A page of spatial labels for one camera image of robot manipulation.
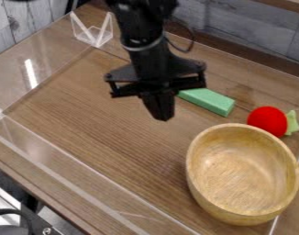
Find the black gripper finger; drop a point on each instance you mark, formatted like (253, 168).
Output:
(150, 101)
(167, 102)

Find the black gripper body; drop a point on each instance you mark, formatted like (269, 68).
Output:
(154, 70)

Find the red plush fruit green leaf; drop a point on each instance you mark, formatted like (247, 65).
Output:
(272, 120)

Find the wooden bowl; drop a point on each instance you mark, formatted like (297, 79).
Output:
(241, 174)

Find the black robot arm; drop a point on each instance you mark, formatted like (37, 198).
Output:
(140, 19)

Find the green foam block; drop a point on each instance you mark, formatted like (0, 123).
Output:
(208, 100)

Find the black metal stand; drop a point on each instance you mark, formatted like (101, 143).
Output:
(33, 222)

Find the clear acrylic corner bracket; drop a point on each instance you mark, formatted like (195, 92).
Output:
(93, 36)

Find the clear acrylic tray wall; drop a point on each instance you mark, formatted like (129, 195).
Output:
(86, 197)

